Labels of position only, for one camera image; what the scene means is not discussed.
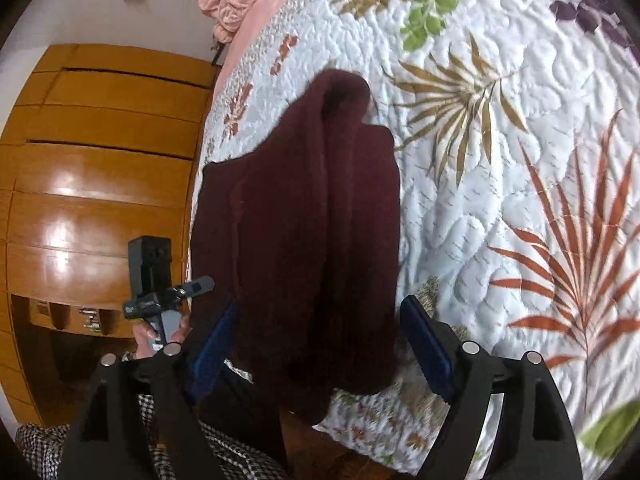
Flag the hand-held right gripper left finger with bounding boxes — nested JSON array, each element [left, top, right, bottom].
[[57, 299, 239, 480]]

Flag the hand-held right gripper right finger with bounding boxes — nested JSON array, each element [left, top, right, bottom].
[[399, 294, 584, 480]]

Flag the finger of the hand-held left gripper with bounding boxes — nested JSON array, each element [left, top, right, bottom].
[[172, 276, 216, 302]]

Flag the maroon pants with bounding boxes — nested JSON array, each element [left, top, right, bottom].
[[189, 69, 402, 426]]

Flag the person's left hand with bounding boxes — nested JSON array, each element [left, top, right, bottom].
[[133, 312, 193, 361]]

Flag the person's dark garment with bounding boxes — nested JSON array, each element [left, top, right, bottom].
[[197, 357, 288, 466]]

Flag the wooden wardrobe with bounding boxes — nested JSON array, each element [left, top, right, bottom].
[[0, 44, 221, 426]]

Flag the floral quilted bedspread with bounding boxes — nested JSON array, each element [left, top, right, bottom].
[[190, 0, 640, 476]]

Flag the person's checkered garment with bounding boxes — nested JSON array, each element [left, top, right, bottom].
[[15, 392, 296, 480]]

